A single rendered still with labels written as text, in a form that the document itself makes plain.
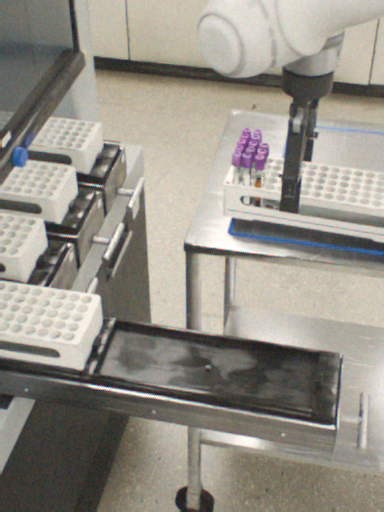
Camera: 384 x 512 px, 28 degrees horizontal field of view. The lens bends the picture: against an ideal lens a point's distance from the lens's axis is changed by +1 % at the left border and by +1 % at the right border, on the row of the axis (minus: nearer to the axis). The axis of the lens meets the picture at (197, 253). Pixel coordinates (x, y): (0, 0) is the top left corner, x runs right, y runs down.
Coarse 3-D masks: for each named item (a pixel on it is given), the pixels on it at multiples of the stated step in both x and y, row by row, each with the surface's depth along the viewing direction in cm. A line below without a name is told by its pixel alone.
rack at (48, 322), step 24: (0, 288) 114; (24, 288) 113; (48, 288) 113; (0, 312) 109; (24, 312) 111; (48, 312) 109; (72, 312) 109; (96, 312) 110; (0, 336) 106; (24, 336) 106; (48, 336) 106; (72, 336) 107; (48, 360) 108; (72, 360) 106
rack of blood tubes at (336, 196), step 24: (312, 168) 129; (336, 168) 128; (240, 192) 124; (264, 192) 123; (312, 192) 123; (336, 192) 122; (360, 192) 122; (240, 216) 127; (264, 216) 126; (288, 216) 125; (312, 216) 124; (336, 216) 127; (360, 216) 127
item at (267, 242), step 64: (256, 128) 155; (320, 128) 155; (192, 256) 130; (256, 256) 126; (320, 256) 125; (192, 320) 139; (256, 320) 190; (320, 320) 190; (192, 448) 164; (256, 448) 162
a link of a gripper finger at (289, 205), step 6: (300, 180) 119; (282, 186) 121; (300, 186) 120; (282, 192) 121; (300, 192) 121; (282, 198) 122; (288, 198) 122; (294, 198) 121; (282, 204) 123; (288, 204) 122; (294, 204) 122; (282, 210) 123; (288, 210) 123; (294, 210) 123
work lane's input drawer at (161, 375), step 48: (96, 336) 111; (144, 336) 114; (192, 336) 113; (0, 384) 110; (48, 384) 108; (96, 384) 107; (144, 384) 105; (192, 384) 107; (240, 384) 107; (288, 384) 107; (336, 384) 105; (240, 432) 106; (288, 432) 104; (336, 432) 101
